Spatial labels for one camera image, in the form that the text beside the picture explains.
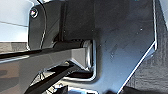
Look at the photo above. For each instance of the grey robot torso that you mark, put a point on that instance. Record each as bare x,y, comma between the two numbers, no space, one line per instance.
33,61

